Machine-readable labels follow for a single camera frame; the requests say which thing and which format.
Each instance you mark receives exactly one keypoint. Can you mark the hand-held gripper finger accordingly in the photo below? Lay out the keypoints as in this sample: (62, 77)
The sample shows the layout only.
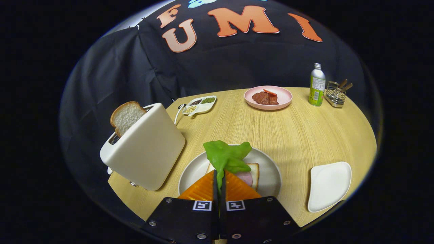
(215, 189)
(222, 203)

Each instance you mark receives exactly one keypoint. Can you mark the pink ham slice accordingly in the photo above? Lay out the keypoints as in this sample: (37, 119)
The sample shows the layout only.
(244, 178)

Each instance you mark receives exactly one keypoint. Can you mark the small white square plate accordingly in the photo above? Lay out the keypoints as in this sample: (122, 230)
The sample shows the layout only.
(329, 186)

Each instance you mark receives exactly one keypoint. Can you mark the red sausage piece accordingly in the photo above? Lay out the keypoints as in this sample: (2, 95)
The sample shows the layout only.
(269, 92)

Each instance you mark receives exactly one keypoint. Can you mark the pink plate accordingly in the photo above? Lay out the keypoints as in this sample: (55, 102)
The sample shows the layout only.
(284, 96)

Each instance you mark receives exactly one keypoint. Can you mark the black backdrop cloth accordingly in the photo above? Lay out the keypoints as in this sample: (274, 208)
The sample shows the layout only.
(237, 64)

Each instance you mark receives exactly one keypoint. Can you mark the white toaster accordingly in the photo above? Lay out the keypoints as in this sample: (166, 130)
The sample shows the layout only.
(149, 152)

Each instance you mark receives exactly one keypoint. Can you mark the silver bottle with green label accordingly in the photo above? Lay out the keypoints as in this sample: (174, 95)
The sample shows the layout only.
(317, 88)

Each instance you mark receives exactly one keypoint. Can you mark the dark beans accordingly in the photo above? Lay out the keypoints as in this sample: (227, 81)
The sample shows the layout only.
(196, 102)

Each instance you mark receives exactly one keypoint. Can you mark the yellow beans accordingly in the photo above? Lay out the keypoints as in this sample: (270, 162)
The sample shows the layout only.
(190, 109)

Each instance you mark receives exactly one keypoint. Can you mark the white divided dish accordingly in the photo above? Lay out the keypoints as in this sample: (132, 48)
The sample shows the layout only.
(204, 108)

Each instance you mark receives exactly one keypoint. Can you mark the toasted bread slice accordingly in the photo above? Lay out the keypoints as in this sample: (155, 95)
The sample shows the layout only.
(127, 115)

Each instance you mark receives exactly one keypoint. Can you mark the round white plate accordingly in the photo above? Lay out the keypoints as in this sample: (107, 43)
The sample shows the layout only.
(268, 176)

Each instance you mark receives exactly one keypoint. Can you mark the green beans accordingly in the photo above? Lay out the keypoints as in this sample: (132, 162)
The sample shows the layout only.
(208, 100)

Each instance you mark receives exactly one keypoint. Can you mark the brown meat pieces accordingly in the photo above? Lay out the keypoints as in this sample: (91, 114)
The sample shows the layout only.
(264, 99)

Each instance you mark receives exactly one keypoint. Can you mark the green lettuce leaf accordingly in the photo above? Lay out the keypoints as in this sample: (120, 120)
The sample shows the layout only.
(225, 156)

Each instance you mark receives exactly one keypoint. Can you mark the white bread slice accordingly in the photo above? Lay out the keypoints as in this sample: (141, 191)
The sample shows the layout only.
(255, 168)

